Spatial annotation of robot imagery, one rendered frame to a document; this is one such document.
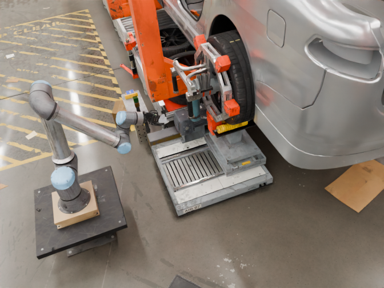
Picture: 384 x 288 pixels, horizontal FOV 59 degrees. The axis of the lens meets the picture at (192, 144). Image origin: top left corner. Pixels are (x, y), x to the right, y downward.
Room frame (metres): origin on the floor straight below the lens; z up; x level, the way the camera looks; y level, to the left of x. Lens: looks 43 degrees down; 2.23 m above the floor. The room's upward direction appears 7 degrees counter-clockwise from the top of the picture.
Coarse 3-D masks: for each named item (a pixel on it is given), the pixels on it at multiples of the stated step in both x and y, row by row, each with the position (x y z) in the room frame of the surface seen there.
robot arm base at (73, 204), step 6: (84, 192) 1.56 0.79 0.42; (60, 198) 1.51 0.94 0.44; (78, 198) 1.49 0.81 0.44; (84, 198) 1.52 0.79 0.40; (60, 204) 1.49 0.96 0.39; (66, 204) 1.46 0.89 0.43; (72, 204) 1.46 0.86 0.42; (78, 204) 1.47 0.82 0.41; (84, 204) 1.49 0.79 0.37; (66, 210) 1.45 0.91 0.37; (72, 210) 1.44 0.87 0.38
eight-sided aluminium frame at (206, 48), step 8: (200, 48) 2.17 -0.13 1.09; (208, 48) 2.14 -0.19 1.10; (200, 56) 2.28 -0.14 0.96; (208, 56) 2.04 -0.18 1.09; (216, 56) 1.98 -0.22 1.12; (216, 72) 1.91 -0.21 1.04; (224, 72) 1.89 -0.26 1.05; (224, 80) 1.89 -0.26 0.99; (224, 88) 1.82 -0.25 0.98; (208, 96) 2.20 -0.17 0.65; (224, 96) 1.80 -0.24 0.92; (208, 104) 2.14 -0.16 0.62; (216, 112) 2.06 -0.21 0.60; (224, 112) 1.80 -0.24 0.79; (216, 120) 1.94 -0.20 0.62; (224, 120) 1.95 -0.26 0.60
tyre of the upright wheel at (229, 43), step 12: (216, 36) 2.16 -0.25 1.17; (228, 36) 2.12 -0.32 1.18; (240, 36) 2.10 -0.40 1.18; (228, 48) 1.99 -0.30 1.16; (240, 48) 1.99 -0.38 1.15; (240, 60) 1.91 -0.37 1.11; (240, 72) 1.85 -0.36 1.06; (240, 84) 1.81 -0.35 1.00; (252, 84) 1.82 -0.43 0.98; (240, 96) 1.78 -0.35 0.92; (252, 96) 1.80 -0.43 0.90; (240, 108) 1.77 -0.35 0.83; (252, 108) 1.80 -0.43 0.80; (228, 120) 1.93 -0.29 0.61; (240, 120) 1.81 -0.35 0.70
